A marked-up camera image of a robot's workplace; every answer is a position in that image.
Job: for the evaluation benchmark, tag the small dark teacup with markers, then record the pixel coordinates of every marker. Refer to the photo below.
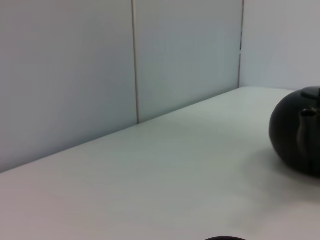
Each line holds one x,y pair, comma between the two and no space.
225,238

